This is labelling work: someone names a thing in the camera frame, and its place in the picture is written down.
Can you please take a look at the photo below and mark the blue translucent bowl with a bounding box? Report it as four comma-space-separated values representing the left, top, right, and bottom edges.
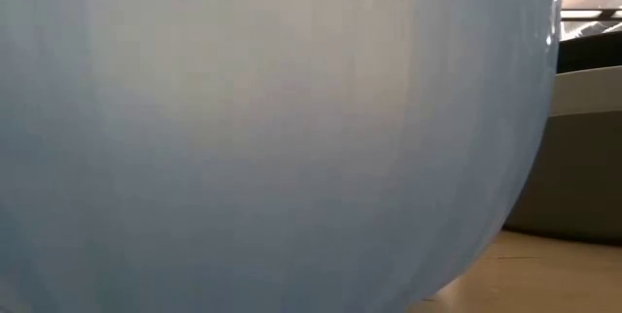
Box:
0, 0, 564, 313

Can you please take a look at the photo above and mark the grey bowl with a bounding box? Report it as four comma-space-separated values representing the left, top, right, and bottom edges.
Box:
502, 64, 622, 246

